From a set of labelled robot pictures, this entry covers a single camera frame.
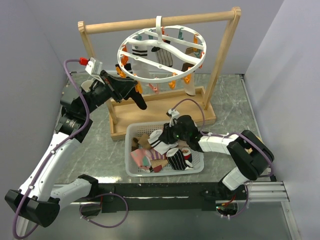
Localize white round clip hanger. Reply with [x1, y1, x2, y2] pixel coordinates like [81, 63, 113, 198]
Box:
[116, 16, 207, 89]

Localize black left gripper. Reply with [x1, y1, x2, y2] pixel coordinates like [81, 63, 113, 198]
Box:
[80, 69, 138, 117]

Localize cream brown ribbed sock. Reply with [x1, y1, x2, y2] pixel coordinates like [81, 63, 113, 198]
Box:
[181, 47, 196, 96]

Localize wooden hanger stand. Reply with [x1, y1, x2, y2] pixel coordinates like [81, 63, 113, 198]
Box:
[78, 7, 242, 141]

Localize pink clothes peg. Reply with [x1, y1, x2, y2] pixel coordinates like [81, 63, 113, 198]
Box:
[148, 83, 160, 94]

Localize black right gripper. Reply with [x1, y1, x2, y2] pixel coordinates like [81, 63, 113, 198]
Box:
[158, 120, 190, 145]

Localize pink sock left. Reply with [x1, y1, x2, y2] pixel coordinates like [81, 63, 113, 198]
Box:
[130, 148, 151, 170]

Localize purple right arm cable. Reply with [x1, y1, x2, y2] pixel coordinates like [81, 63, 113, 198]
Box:
[172, 98, 275, 220]

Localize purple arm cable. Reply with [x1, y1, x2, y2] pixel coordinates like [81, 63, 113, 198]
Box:
[172, 98, 275, 220]
[11, 58, 129, 239]

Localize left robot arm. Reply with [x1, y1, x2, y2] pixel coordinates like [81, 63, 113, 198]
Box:
[5, 70, 141, 228]

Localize aluminium rail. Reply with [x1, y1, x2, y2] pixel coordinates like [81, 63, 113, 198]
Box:
[52, 182, 290, 204]

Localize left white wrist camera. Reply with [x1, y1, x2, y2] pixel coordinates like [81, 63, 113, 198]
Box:
[85, 57, 103, 82]

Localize purple striped sock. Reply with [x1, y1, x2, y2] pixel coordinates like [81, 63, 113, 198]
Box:
[148, 149, 167, 161]

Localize black white striped sock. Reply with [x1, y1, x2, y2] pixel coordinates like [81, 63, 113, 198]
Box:
[151, 46, 173, 67]

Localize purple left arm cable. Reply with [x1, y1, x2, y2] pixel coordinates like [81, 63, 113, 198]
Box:
[11, 58, 129, 239]

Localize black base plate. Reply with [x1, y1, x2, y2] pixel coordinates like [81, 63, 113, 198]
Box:
[69, 181, 248, 214]

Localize white plastic laundry basket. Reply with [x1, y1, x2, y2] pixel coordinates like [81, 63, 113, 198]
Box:
[124, 121, 205, 178]

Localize orange clothes peg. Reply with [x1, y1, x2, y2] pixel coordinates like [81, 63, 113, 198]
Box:
[168, 80, 177, 90]
[135, 81, 143, 94]

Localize tan brown sock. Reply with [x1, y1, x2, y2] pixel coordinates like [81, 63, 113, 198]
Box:
[131, 133, 152, 151]

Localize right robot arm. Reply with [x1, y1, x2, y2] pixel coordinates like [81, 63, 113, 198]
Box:
[158, 115, 275, 200]

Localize red santa sock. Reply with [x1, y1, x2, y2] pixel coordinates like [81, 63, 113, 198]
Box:
[181, 147, 193, 163]

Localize black sock white stripes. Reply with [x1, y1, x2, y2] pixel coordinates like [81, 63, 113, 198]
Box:
[115, 63, 147, 110]

